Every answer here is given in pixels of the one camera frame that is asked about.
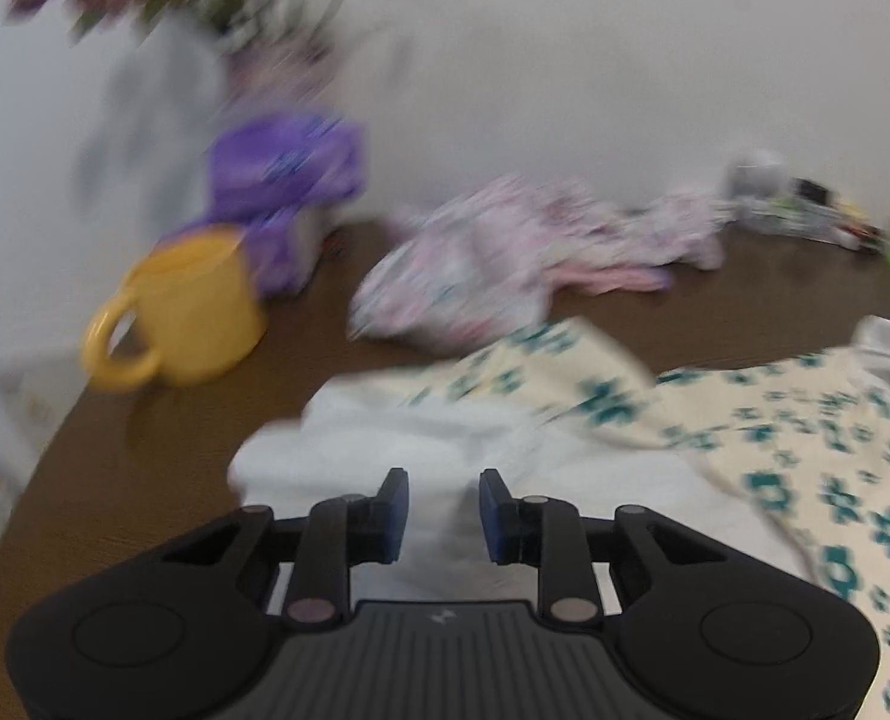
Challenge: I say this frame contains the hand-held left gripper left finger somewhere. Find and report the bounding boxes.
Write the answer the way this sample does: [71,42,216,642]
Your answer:
[161,467,410,627]

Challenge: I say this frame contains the mottled purple vase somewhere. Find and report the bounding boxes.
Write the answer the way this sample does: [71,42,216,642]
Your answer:
[220,34,341,128]

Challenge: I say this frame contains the grey printed tin box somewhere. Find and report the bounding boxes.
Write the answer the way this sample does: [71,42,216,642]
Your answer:
[771,195,836,239]

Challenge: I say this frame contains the yellow ceramic mug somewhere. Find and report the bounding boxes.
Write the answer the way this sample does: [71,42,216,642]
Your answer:
[80,231,269,392]

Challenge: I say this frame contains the white robot-shaped speaker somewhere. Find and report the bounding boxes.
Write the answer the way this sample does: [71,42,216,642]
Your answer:
[726,150,791,220]

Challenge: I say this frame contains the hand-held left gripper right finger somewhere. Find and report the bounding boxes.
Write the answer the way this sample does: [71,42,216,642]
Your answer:
[478,467,727,625]

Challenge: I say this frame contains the pink socks with purple cuffs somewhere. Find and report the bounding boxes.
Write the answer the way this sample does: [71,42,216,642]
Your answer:
[557,262,675,295]

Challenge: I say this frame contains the purple tissue pack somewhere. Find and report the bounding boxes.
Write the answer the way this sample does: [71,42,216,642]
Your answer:
[167,206,333,295]
[208,112,367,215]

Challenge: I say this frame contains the pink floral garment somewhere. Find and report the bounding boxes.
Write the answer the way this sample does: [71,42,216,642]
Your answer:
[347,176,727,352]

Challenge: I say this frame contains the cream garment with teal flowers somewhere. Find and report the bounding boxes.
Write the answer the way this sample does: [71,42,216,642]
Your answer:
[227,315,890,720]

